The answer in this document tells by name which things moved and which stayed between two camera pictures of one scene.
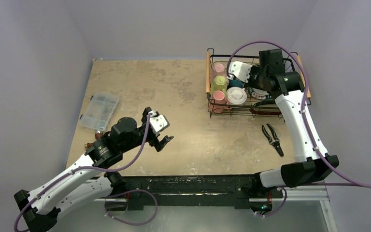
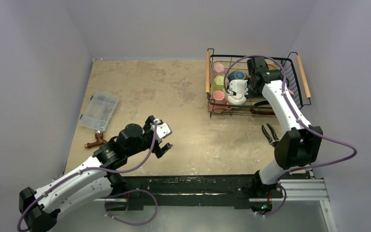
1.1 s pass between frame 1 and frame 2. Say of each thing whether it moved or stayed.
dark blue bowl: moved
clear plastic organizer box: stayed
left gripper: moved
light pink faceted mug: stayed
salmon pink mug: stayed
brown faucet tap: stayed
